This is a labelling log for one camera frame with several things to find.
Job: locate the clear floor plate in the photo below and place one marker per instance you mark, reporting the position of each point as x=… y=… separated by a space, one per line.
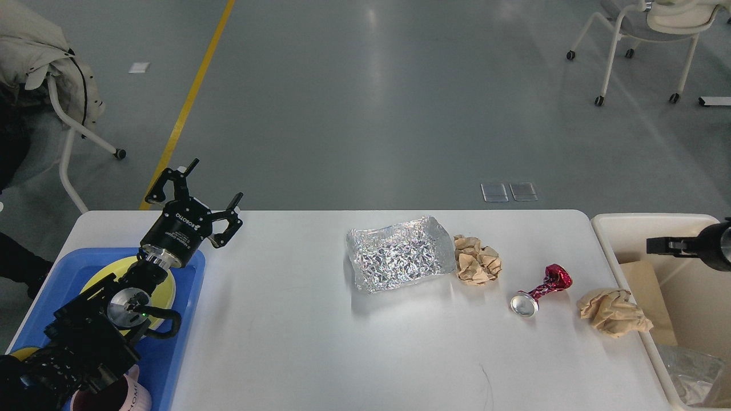
x=494 y=193
x=523 y=192

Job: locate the pink mug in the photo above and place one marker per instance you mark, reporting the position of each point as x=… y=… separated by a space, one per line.
x=125 y=394

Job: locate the white jacket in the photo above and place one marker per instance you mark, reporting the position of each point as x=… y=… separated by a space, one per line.
x=31 y=48

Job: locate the brown paper ball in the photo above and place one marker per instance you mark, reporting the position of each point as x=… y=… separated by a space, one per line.
x=477 y=264

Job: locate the brown paper wad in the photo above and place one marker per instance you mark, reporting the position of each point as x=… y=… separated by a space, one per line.
x=611 y=312

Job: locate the white chair left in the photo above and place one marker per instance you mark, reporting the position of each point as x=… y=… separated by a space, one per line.
x=74 y=132

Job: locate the blue plastic tray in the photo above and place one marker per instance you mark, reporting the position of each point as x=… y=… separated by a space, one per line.
x=160 y=358

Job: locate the crushed red can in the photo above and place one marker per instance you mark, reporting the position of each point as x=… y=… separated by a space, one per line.
x=527 y=304

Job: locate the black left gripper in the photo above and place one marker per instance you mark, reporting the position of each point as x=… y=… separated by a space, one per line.
x=184 y=221

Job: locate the brown paper bag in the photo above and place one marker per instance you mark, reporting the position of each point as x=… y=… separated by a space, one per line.
x=644 y=285

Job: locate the clear floor plate left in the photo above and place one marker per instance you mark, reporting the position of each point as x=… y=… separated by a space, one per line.
x=494 y=193

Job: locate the white rolling chair right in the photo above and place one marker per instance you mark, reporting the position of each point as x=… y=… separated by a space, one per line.
x=652 y=22

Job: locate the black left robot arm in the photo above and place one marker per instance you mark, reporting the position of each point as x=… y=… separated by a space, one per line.
x=92 y=339

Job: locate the beige plastic bin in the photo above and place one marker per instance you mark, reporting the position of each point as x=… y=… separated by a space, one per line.
x=696 y=296

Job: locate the silver foil tray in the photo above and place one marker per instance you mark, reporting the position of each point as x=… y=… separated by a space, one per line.
x=400 y=255

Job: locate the white floor bar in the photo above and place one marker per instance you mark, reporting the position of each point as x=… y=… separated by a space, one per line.
x=715 y=101

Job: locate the blue yellow mug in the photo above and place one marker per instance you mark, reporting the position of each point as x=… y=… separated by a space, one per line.
x=22 y=354

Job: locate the clear floor plate right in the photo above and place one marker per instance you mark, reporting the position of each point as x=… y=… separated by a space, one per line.
x=523 y=192

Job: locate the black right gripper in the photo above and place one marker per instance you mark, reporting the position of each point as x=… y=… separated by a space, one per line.
x=712 y=246

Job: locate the yellow plastic plate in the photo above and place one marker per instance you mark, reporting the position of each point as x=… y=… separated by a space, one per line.
x=164 y=294

